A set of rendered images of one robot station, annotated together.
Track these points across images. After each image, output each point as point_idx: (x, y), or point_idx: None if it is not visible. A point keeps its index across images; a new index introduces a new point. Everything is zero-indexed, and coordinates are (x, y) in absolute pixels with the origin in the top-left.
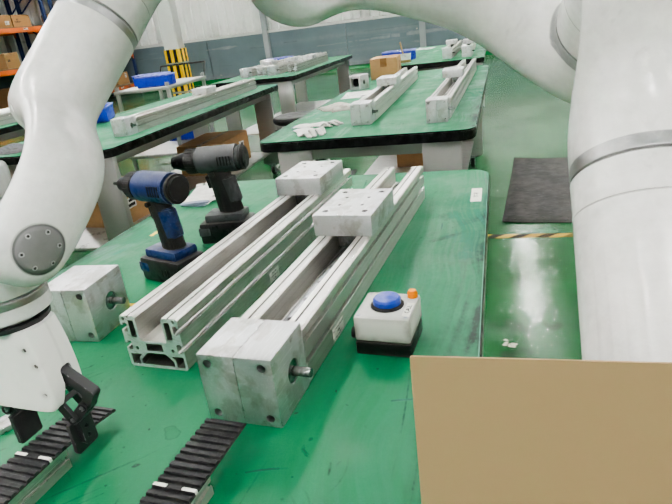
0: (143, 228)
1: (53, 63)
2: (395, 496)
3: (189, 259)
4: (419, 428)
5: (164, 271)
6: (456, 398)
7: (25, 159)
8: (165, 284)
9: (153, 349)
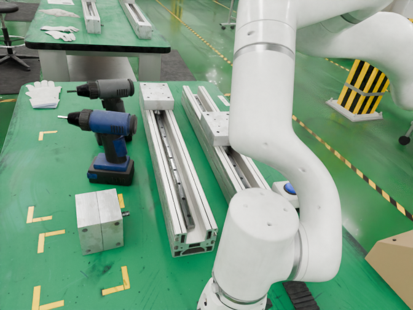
0: (22, 132)
1: (288, 109)
2: (370, 286)
3: (131, 168)
4: None
5: (114, 178)
6: None
7: (335, 200)
8: (171, 200)
9: (191, 245)
